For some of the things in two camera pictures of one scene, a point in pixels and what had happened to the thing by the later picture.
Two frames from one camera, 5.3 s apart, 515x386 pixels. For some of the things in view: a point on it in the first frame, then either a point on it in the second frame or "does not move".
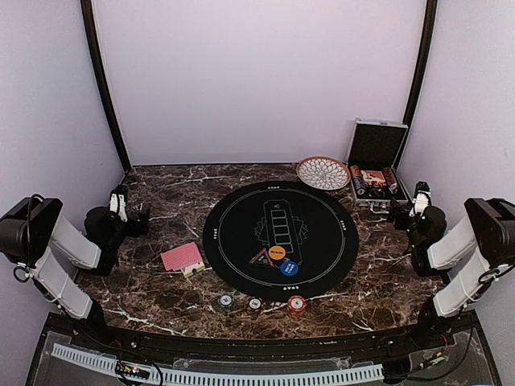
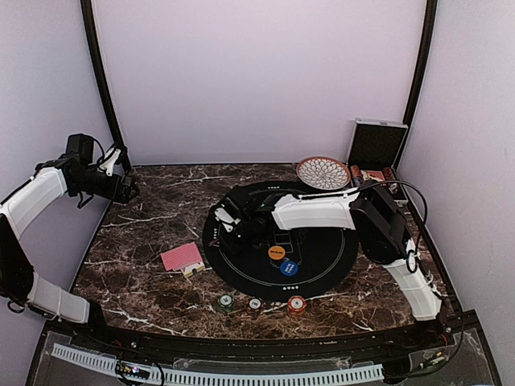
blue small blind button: x=289 y=268 does not move
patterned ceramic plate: x=323 y=173 does not move
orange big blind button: x=277 y=252 does not move
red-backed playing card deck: x=179 y=258 does not move
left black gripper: x=134 y=231 to x=122 y=197
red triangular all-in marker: x=262 y=258 to x=215 y=243
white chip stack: x=255 y=304 does not move
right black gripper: x=402 y=210 to x=232 y=248
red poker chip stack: x=296 y=305 does not move
